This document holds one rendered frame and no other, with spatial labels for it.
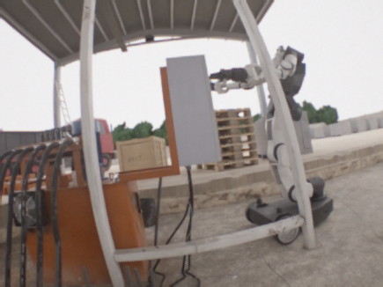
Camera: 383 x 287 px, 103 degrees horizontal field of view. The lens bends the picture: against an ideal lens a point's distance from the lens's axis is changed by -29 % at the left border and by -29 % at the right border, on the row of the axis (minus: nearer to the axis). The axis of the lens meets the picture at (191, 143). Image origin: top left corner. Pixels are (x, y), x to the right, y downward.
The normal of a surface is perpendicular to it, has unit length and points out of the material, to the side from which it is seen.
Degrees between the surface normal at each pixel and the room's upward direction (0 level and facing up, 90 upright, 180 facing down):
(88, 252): 90
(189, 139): 90
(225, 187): 88
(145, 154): 90
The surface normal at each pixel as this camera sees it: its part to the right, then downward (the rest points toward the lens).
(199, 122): 0.07, -0.05
